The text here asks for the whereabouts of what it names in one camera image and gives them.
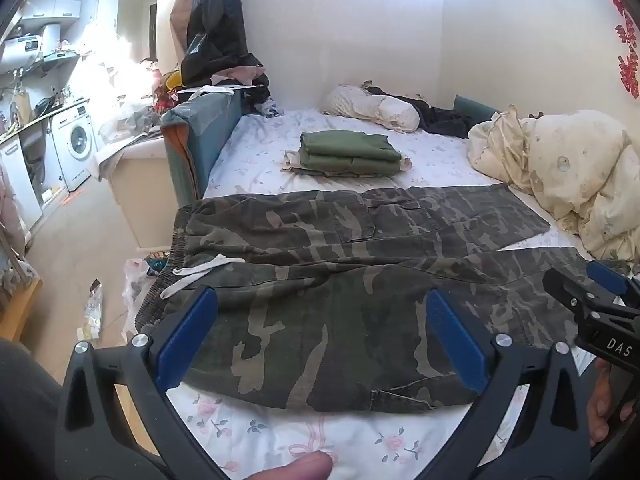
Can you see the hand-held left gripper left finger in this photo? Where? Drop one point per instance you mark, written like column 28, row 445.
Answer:
column 185, row 340

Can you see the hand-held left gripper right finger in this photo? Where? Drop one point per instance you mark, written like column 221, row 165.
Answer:
column 456, row 340

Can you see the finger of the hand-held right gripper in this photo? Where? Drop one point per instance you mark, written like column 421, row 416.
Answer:
column 607, row 275
column 562, row 287

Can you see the camouflage pants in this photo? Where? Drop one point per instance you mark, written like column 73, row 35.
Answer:
column 325, row 285

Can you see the folded green pants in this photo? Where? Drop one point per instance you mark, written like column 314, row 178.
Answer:
column 360, row 166
column 350, row 142

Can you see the person's right hand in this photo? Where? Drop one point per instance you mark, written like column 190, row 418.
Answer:
column 602, row 410

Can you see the person's left hand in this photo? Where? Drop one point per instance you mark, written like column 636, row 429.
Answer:
column 295, row 467

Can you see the floral plastic bag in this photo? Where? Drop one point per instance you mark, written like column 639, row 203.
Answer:
column 142, row 280

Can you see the clear plastic wrapper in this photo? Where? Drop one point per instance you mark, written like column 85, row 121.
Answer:
column 93, row 310

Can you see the cream duvet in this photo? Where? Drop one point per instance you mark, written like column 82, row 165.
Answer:
column 565, row 170

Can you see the white storage box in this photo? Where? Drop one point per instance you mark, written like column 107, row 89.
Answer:
column 145, row 195

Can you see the person's grey trouser leg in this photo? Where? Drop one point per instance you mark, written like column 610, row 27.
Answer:
column 25, row 410

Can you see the teal cushion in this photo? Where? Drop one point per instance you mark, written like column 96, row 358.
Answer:
column 470, row 105

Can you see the teal bed end board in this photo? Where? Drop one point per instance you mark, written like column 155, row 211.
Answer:
column 210, row 135

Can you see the folded beige garment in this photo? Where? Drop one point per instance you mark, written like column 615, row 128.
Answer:
column 292, row 162

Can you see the dark crumpled clothing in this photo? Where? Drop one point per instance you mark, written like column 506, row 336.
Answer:
column 440, row 120

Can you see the white washing machine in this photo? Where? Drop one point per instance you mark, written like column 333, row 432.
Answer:
column 75, row 145

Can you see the white kitchen base cabinet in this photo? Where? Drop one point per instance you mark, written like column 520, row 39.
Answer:
column 20, row 185

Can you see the clear plastic bag heap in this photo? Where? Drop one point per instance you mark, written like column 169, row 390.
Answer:
column 120, row 110

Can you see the white lace pillow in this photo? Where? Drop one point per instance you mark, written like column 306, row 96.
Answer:
column 370, row 107

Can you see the clothes pile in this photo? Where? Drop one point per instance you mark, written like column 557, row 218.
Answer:
column 240, row 87

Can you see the white water heater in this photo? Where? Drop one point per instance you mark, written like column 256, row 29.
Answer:
column 30, row 45

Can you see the red wall decoration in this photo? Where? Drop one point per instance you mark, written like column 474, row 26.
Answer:
column 627, row 35

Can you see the white wall cabinets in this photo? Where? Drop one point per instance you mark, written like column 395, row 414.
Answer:
column 65, row 7

